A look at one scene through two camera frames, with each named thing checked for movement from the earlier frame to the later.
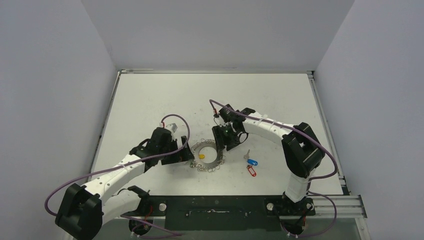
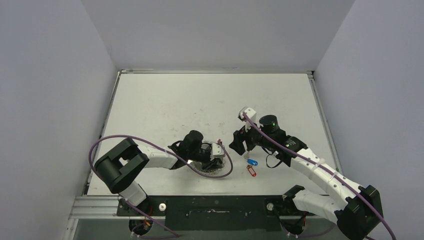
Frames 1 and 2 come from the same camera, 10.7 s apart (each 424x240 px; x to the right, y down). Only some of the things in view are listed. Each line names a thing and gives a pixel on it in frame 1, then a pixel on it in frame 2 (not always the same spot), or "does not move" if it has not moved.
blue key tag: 252,162 does not move
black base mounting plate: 226,213 does not move
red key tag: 252,172 does not move
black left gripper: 183,155 -> 209,164
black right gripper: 219,138 -> 240,141
